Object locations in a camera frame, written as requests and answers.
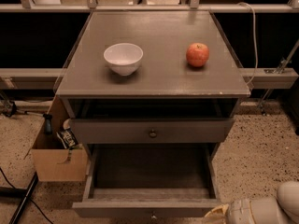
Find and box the cardboard box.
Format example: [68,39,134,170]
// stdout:
[31,97,88,182]

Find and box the white ceramic bowl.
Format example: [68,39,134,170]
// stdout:
[104,43,143,76]

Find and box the white cable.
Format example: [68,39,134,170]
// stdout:
[237,1,260,86]

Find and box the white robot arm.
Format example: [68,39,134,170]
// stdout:
[202,181,299,224]

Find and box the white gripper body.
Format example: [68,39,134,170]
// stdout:
[226,197,290,224]

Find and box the dark snack packet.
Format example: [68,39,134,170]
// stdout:
[56,129,78,149]

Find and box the red apple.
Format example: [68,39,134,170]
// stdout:
[186,43,209,67]

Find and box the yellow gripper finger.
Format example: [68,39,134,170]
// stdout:
[203,204,229,224]

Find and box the grey drawer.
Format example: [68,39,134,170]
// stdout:
[69,119,234,144]
[73,144,221,219]

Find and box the dark bottle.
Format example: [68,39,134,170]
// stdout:
[43,114,52,134]

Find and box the black floor stand bar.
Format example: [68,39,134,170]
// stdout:
[0,173,38,224]

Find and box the grey wooden drawer cabinet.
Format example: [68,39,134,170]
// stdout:
[57,11,250,152]

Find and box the grey top drawer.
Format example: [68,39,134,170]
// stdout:
[69,119,234,144]

